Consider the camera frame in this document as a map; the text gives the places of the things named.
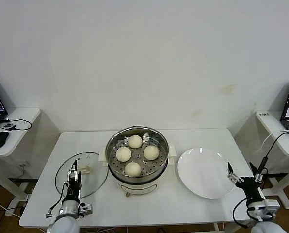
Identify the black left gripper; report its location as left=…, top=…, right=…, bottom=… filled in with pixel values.
left=66, top=159, right=83, bottom=196

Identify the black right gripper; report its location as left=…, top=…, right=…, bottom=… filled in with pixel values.
left=227, top=162, right=267, bottom=199

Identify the round glass pot lid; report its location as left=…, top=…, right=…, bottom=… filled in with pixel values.
left=54, top=151, right=109, bottom=200

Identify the white steamed baozi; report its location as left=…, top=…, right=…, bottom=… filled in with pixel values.
left=116, top=147, right=132, bottom=163
left=128, top=134, right=143, bottom=149
left=144, top=145, right=160, bottom=161
left=124, top=161, right=142, bottom=177

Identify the stainless steel steamer basket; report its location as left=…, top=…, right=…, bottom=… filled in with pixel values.
left=98, top=125, right=177, bottom=182

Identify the round white plate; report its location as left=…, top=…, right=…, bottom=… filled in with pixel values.
left=177, top=147, right=235, bottom=200

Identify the white electric cooker pot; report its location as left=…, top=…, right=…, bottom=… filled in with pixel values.
left=108, top=160, right=170, bottom=199

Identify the white side desk with mouse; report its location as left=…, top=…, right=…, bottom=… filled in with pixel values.
left=0, top=107, right=41, bottom=209

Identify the small black patterned device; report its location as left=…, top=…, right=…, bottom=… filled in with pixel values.
left=0, top=123, right=16, bottom=132

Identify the black cable with adapter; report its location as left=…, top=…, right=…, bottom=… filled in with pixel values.
left=256, top=131, right=289, bottom=192

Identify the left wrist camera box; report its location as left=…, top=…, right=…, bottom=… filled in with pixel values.
left=80, top=203, right=94, bottom=216

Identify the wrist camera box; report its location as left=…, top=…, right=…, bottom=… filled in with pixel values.
left=80, top=203, right=94, bottom=216
left=263, top=199, right=280, bottom=216

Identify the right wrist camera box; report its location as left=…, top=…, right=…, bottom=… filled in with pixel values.
left=263, top=199, right=280, bottom=216

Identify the white laptop cable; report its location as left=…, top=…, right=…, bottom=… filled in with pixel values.
left=256, top=130, right=289, bottom=154

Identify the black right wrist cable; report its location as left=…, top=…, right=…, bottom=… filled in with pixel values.
left=232, top=197, right=251, bottom=229

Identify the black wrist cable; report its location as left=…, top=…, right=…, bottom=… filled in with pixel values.
left=46, top=182, right=71, bottom=218
left=232, top=197, right=251, bottom=229

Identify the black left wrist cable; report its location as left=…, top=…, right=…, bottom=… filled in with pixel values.
left=46, top=182, right=71, bottom=218

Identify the thin black looped cable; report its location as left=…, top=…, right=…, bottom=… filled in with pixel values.
left=1, top=118, right=32, bottom=132

